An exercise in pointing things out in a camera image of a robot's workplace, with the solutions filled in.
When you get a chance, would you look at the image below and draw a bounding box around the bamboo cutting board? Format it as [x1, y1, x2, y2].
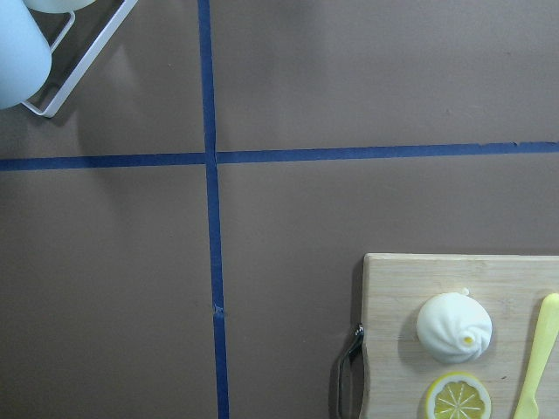
[360, 254, 558, 418]

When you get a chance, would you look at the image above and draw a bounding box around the lemon slice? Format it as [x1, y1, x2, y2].
[424, 372, 493, 419]

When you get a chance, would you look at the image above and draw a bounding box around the yellow plastic knife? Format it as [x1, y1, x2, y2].
[514, 293, 558, 419]

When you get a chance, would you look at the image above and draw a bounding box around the pale blue cup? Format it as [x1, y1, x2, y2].
[1, 0, 52, 109]

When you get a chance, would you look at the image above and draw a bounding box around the cream cup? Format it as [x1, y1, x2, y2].
[24, 0, 95, 14]

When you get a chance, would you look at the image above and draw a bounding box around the black cutting board handle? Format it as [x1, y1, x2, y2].
[328, 322, 365, 418]

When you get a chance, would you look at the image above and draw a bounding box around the white wire cup rack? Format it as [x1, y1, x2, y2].
[22, 0, 137, 118]

